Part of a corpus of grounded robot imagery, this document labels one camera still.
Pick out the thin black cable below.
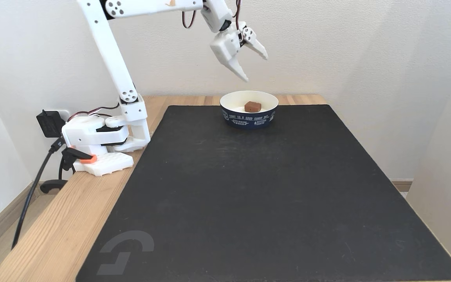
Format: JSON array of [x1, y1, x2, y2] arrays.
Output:
[[67, 103, 121, 122]]

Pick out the black wall power adapter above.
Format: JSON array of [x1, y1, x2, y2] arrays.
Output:
[[36, 110, 67, 138]]

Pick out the dark blue printed bowl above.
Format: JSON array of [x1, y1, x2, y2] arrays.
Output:
[[220, 90, 279, 130]]

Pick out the black orange table clamp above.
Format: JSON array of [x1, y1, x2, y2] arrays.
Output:
[[40, 147, 98, 195]]

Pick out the black table mat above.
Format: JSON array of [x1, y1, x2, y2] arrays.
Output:
[[76, 104, 451, 282]]

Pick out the thick black cable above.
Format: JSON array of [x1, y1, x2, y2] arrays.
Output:
[[11, 137, 66, 250]]

